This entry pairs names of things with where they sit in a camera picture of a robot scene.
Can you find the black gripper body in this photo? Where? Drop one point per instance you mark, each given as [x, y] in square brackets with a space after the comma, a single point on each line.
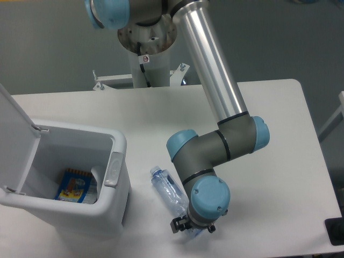
[197, 224]

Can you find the clear plastic water bottle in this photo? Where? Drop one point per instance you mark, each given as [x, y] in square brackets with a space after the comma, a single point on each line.
[171, 193]

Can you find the clear plastic bag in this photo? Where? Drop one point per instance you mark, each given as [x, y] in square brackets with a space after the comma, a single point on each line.
[98, 173]

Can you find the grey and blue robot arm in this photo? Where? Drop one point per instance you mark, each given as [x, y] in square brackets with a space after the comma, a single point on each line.
[238, 133]

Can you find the white plastic trash can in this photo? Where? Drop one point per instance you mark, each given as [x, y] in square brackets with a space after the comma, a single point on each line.
[64, 146]

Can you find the white trash can lid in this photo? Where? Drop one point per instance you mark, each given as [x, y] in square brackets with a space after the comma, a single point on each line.
[19, 143]

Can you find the blue snack wrapper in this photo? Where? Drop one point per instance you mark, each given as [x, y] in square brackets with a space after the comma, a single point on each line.
[77, 186]

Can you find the black clamp at table edge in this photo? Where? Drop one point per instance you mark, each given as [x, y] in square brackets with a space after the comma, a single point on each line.
[334, 228]

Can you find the white bracket with bolt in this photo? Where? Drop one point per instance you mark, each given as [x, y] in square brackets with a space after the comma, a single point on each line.
[177, 77]

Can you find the white metal frame bracket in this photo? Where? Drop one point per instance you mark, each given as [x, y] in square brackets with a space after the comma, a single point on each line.
[112, 82]

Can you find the white frame leg right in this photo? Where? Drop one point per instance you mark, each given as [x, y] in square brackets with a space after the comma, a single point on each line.
[332, 122]

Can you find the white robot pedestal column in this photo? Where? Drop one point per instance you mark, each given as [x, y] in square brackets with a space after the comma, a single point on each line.
[149, 50]

